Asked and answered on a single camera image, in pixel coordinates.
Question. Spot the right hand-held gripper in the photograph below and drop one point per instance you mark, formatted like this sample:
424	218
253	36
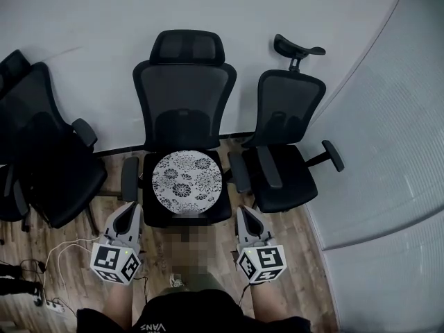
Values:
267	258

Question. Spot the person's black shirt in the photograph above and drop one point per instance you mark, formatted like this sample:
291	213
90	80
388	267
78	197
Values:
194	312

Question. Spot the white power strip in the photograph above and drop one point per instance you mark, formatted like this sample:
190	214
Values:
55	306

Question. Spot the round floral cushion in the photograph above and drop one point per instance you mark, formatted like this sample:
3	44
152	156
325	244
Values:
187	182

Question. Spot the black chair with tilted headrest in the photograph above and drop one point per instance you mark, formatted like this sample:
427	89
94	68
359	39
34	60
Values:
288	99

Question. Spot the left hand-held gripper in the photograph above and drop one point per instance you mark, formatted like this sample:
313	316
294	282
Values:
111	260

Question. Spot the person's left shoe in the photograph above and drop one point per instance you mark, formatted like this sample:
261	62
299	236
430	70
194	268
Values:
177	280

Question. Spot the black mesh office chair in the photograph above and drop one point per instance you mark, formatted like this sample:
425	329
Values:
62	175
14	193
184	89

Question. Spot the person's right forearm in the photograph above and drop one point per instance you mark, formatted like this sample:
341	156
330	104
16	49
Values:
268	300

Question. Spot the person's left forearm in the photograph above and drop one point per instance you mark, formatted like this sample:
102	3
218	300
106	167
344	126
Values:
119	305

